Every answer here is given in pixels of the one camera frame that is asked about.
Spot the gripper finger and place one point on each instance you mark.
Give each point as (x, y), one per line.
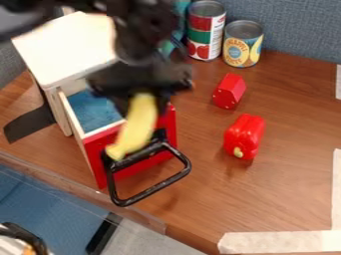
(163, 101)
(122, 105)

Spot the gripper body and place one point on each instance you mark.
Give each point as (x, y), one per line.
(142, 78)

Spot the yellow toy banana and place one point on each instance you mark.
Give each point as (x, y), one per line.
(137, 129)

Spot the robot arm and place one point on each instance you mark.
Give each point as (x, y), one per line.
(137, 23)

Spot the red block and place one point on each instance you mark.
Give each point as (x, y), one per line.
(229, 91)

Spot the tomato can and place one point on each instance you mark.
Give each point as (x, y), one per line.
(205, 31)

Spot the white cabinet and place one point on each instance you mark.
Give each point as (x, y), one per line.
(66, 46)

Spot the red toy pepper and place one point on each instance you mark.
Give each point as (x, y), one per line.
(244, 136)

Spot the pineapple can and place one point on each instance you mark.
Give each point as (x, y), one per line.
(242, 45)

